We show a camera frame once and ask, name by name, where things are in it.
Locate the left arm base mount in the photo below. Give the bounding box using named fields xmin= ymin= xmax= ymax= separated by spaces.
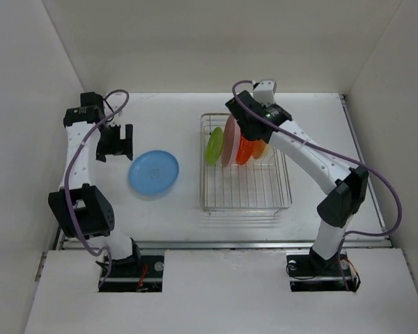
xmin=95 ymin=245 xmax=165 ymax=293

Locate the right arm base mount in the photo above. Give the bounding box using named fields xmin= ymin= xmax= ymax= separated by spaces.
xmin=286 ymin=253 xmax=362 ymax=292

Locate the blue plate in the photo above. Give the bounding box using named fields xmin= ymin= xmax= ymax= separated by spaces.
xmin=128 ymin=150 xmax=180 ymax=198

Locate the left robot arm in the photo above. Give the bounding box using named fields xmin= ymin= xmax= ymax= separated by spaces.
xmin=48 ymin=92 xmax=142 ymax=276

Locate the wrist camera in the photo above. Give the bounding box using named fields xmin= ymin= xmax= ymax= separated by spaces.
xmin=252 ymin=79 xmax=277 ymax=108
xmin=106 ymin=113 xmax=123 ymax=127

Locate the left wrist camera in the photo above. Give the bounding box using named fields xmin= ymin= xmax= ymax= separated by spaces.
xmin=106 ymin=113 xmax=123 ymax=127

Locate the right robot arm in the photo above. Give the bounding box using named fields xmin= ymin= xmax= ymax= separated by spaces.
xmin=225 ymin=90 xmax=369 ymax=274

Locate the orange translucent plate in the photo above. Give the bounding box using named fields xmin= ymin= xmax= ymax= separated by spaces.
xmin=235 ymin=136 xmax=255 ymax=165

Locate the wire dish rack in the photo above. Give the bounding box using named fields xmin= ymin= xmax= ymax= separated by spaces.
xmin=199 ymin=113 xmax=293 ymax=214

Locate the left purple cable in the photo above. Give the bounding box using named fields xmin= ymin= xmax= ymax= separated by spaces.
xmin=64 ymin=90 xmax=130 ymax=288

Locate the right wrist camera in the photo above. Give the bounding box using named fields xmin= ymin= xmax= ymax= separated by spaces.
xmin=252 ymin=79 xmax=277 ymax=108

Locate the beige plate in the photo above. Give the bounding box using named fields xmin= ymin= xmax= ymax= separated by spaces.
xmin=251 ymin=140 xmax=269 ymax=160

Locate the pink plate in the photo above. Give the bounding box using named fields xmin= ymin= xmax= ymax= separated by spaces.
xmin=222 ymin=115 xmax=241 ymax=167

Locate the green plate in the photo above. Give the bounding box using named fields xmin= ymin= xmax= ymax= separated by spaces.
xmin=205 ymin=127 xmax=224 ymax=165

